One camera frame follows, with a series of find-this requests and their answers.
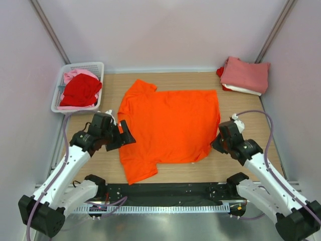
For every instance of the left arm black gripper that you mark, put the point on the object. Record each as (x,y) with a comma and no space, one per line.
(124,138)

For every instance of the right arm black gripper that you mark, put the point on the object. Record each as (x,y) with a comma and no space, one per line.
(215,143)

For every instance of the orange t-shirt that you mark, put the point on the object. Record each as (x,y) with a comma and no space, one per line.
(170,127)

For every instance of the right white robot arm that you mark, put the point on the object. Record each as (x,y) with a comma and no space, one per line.
(295,217)

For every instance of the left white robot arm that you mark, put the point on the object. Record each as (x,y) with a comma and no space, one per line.
(48,207)

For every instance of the red t-shirt in basket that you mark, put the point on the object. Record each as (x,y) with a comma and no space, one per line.
(81,91)

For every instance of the grey plastic laundry basket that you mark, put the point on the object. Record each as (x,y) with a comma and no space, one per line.
(97,68)

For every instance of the folded pink t-shirt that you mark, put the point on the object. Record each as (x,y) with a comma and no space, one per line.
(249,76)

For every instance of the folded red t-shirt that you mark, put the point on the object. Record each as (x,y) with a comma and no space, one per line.
(220,71)

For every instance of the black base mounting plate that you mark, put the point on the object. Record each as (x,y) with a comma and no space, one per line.
(163,194)

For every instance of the pink t-shirt in basket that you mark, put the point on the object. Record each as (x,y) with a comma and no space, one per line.
(67,78)

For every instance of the right arm white wrist camera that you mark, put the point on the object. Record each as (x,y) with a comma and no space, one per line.
(240,125)

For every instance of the arm white wrist camera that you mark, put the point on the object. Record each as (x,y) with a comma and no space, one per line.
(109,115)
(240,125)

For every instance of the left arm white wrist camera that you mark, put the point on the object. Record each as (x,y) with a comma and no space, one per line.
(109,115)

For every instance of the aluminium frame rail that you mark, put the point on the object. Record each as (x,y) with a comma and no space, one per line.
(175,188)

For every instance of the white cable duct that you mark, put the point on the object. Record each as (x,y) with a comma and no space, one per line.
(89,209)

